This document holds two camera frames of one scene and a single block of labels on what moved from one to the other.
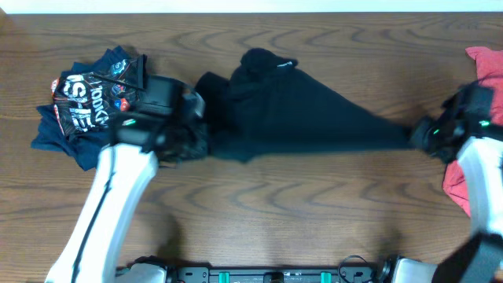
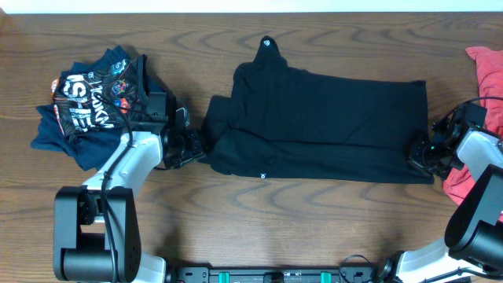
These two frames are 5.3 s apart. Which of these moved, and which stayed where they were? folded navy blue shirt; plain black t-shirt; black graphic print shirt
Moved: plain black t-shirt
Stayed: folded navy blue shirt; black graphic print shirt
